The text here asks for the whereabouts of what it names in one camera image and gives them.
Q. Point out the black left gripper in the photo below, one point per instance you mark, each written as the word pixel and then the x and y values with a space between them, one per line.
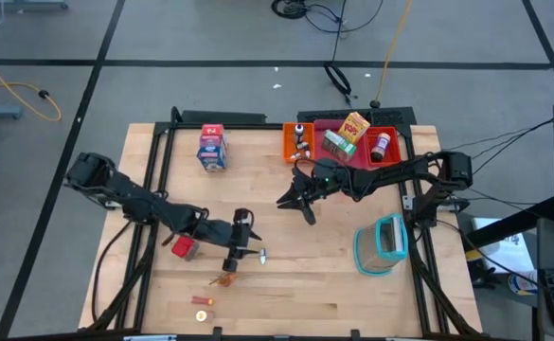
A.
pixel 231 237

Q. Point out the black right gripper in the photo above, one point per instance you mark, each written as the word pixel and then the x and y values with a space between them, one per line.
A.
pixel 326 182

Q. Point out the orange brown snack bag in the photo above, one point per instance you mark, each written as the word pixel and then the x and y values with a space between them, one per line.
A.
pixel 224 279

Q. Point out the red small box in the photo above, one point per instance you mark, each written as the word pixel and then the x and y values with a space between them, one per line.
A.
pixel 184 247

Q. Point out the green cereal box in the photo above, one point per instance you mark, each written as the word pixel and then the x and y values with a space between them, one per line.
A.
pixel 339 146

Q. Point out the black squeeze bottle white label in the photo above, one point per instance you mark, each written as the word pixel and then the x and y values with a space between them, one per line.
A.
pixel 298 130

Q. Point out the orange squeeze bottle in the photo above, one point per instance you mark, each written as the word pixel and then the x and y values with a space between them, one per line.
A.
pixel 204 316

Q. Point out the blue Frosted Flakes cereal box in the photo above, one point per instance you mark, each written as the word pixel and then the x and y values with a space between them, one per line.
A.
pixel 212 158

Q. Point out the yellow Corn Pops cereal box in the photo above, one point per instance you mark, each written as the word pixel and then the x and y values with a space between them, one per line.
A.
pixel 353 128

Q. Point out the spice jar purple label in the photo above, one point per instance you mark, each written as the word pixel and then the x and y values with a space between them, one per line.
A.
pixel 380 147

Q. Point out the red cereal box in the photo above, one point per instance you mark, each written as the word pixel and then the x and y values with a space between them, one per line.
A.
pixel 212 130

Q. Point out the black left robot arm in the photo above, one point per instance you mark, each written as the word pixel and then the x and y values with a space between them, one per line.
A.
pixel 134 199

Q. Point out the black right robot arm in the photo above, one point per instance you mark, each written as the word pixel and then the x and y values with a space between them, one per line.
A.
pixel 399 173

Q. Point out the orange plastic basket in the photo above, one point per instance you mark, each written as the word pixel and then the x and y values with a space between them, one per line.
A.
pixel 288 142

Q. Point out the small red tube yellow cap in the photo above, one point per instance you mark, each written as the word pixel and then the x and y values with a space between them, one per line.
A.
pixel 202 300

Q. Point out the pink plastic bin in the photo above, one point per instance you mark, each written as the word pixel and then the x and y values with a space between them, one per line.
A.
pixel 321 125

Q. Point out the black table clamp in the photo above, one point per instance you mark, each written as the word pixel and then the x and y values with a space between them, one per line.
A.
pixel 217 332
pixel 354 333

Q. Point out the red plastic basket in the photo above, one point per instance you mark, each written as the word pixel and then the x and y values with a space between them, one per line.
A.
pixel 395 156

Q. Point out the black flat panel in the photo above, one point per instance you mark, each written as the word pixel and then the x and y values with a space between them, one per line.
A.
pixel 224 117

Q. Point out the black perforated panel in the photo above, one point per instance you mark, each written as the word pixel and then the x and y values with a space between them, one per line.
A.
pixel 390 116

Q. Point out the white paper sheet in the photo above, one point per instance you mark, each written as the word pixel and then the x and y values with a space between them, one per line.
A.
pixel 508 251

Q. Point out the black desk bar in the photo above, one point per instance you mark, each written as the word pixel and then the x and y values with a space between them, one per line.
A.
pixel 513 222

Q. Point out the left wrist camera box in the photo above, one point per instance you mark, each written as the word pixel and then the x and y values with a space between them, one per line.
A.
pixel 242 218

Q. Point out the black aluminium table frame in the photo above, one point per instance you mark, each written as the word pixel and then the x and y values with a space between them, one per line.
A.
pixel 238 126

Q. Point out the silver metal bracket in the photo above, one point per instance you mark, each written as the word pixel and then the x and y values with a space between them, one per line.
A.
pixel 113 204

